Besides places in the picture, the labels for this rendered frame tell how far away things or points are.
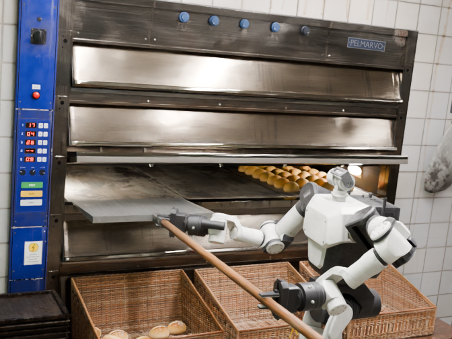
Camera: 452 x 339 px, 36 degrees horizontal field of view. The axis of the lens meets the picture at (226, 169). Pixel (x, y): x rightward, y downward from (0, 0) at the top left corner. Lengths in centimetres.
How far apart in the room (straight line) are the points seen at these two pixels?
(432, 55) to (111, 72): 183
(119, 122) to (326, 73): 112
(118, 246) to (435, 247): 198
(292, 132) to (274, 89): 26
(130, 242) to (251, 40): 112
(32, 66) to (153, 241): 99
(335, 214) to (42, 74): 133
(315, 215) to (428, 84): 160
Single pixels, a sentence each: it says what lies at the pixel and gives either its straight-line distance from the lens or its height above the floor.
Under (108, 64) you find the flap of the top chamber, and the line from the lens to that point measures 309.
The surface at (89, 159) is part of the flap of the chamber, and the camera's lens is 296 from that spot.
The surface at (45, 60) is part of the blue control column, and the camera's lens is 298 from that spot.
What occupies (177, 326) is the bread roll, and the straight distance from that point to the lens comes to 331.
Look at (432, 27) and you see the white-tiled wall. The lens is 401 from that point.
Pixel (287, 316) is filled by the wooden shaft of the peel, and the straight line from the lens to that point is 203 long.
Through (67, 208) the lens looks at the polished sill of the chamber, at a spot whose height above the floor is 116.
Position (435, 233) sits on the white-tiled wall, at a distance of 430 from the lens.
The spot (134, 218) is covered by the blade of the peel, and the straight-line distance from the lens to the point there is 292.
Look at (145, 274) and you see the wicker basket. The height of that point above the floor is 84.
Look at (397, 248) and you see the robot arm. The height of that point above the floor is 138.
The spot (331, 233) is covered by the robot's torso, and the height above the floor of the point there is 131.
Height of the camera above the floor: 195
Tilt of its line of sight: 10 degrees down
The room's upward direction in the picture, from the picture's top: 5 degrees clockwise
